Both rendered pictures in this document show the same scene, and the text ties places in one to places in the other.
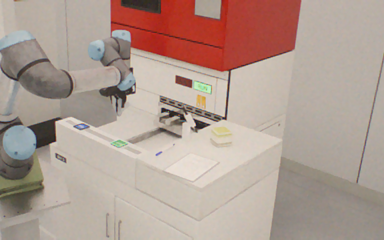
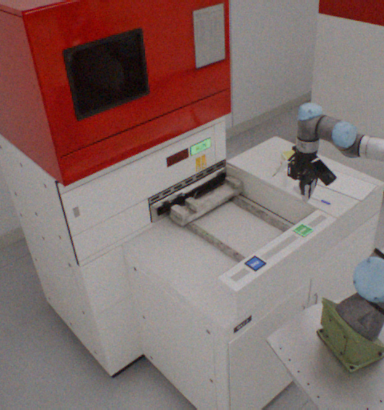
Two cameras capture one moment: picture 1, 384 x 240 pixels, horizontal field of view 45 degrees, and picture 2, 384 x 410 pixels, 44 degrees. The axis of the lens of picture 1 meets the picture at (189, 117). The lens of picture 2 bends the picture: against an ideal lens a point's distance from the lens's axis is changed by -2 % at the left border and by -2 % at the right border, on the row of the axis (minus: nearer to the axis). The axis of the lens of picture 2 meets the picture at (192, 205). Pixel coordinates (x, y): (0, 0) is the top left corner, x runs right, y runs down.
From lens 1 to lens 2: 2.62 m
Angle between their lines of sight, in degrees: 67
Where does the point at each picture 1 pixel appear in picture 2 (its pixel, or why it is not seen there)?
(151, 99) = (137, 211)
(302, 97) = not seen: hidden behind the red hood
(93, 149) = (290, 263)
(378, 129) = not seen: hidden behind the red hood
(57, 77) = not seen: outside the picture
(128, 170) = (329, 238)
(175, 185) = (367, 202)
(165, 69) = (151, 162)
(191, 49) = (196, 110)
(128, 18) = (94, 130)
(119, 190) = (316, 268)
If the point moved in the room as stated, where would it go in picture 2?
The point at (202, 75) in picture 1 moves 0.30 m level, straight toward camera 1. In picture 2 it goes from (198, 134) to (269, 137)
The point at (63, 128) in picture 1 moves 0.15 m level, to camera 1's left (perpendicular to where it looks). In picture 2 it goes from (249, 286) to (244, 320)
